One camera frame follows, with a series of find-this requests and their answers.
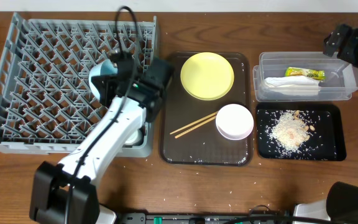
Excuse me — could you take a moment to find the pink white bowl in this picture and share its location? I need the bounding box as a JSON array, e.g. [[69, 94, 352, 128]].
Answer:
[[215, 104, 254, 141]]

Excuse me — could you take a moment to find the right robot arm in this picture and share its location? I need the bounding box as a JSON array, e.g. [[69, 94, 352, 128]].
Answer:
[[293, 24, 358, 223]]

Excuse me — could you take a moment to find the wooden chopstick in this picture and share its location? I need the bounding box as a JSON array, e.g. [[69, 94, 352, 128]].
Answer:
[[175, 115, 216, 139], [170, 111, 218, 134]]

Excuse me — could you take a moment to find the black rectangular tray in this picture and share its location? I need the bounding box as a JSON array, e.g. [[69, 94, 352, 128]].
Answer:
[[256, 103, 347, 161]]

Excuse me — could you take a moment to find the clear plastic waste bin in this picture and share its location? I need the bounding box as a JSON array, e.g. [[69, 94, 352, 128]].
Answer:
[[253, 52, 358, 102]]

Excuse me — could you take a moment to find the light blue bowl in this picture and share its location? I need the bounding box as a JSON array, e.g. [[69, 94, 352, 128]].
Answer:
[[88, 60, 118, 100]]

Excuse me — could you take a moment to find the white plastic cup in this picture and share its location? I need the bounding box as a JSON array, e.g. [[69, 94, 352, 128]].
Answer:
[[124, 128, 144, 147]]

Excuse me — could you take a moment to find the white paper napkin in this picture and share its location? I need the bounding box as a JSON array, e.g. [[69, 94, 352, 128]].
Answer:
[[262, 76, 320, 96]]

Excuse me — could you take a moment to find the grey plastic dishwasher rack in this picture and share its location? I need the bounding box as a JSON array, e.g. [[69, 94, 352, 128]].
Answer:
[[0, 14, 160, 154]]

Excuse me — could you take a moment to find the dark brown serving tray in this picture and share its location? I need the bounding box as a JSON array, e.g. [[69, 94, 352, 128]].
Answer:
[[160, 52, 254, 166]]

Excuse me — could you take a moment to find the green yellow snack wrapper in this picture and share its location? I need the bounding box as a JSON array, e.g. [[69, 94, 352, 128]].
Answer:
[[285, 67, 326, 81]]

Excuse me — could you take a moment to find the yellow round plate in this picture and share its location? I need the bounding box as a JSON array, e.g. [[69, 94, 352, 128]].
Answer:
[[180, 52, 234, 101]]

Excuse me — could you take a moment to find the rice food waste pile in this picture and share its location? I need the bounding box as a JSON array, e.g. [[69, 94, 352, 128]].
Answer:
[[265, 110, 316, 157]]

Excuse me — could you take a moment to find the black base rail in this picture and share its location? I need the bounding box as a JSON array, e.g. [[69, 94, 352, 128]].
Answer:
[[116, 212, 295, 224]]

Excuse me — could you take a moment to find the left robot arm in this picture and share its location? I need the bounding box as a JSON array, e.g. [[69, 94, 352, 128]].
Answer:
[[29, 52, 175, 224]]

